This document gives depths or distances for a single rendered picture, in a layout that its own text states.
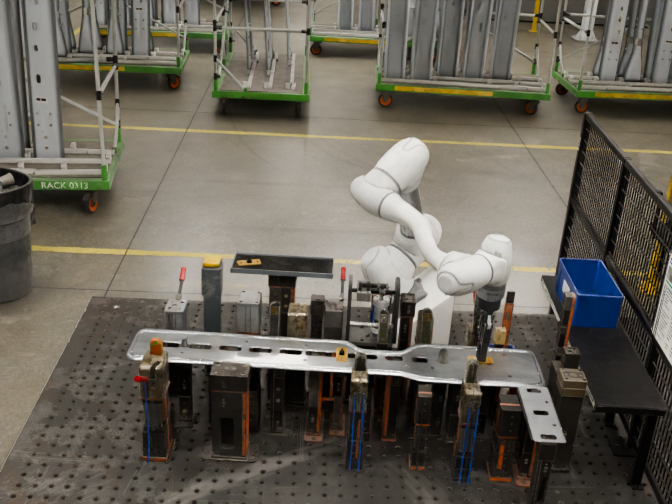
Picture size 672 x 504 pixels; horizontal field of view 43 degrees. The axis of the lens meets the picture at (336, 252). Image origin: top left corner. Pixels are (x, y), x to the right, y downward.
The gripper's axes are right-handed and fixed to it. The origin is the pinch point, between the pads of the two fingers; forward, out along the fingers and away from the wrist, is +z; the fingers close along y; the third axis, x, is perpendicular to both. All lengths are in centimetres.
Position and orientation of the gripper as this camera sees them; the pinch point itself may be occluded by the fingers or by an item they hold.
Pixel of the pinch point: (481, 350)
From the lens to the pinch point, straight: 289.5
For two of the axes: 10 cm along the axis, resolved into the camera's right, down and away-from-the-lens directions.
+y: -0.3, 4.2, -9.1
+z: -0.5, 9.0, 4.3
